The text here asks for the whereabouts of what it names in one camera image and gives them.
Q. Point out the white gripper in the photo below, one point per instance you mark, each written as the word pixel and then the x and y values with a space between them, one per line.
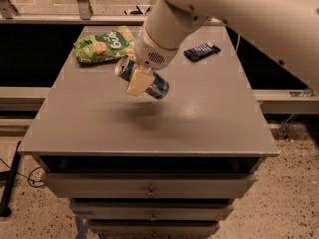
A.
pixel 149 54

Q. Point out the silver blue Red Bull can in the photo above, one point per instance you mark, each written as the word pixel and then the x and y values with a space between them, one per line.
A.
pixel 141 79

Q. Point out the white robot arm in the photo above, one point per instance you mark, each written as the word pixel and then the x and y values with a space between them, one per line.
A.
pixel 287 31

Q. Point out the green snack bag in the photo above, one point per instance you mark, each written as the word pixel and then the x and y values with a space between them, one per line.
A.
pixel 98 48

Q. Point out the dark blue candy bar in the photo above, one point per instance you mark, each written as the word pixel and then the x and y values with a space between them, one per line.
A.
pixel 202 51

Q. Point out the grey drawer cabinet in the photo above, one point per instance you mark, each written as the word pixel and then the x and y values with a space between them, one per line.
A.
pixel 209 123

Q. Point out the top grey drawer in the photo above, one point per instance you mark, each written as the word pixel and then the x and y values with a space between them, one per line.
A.
pixel 148 186

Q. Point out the grey drawer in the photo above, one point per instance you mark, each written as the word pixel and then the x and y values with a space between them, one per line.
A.
pixel 154 228
pixel 152 211
pixel 148 186

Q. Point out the middle grey drawer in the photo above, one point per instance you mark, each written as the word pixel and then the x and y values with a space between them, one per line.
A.
pixel 152 211

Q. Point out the bottom grey drawer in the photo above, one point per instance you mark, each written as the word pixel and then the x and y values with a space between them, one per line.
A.
pixel 154 228

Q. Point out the black floor stand bar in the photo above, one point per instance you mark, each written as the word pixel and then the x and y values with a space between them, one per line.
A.
pixel 9 178

